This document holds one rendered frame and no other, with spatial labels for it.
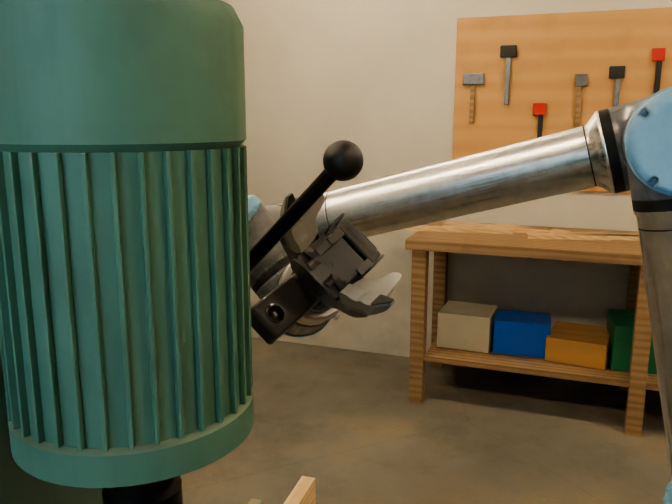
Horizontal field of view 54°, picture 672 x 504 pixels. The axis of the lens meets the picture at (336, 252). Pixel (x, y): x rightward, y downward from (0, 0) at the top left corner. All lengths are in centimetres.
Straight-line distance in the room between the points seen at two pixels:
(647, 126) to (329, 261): 37
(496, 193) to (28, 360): 68
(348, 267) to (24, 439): 40
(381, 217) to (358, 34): 299
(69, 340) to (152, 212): 9
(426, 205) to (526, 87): 276
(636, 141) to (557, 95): 291
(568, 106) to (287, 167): 165
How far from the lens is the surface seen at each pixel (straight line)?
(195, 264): 43
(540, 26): 373
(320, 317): 85
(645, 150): 79
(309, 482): 96
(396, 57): 386
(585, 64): 370
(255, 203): 96
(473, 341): 347
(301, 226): 71
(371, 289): 72
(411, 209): 98
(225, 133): 44
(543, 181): 95
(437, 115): 379
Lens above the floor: 143
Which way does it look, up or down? 12 degrees down
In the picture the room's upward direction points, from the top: straight up
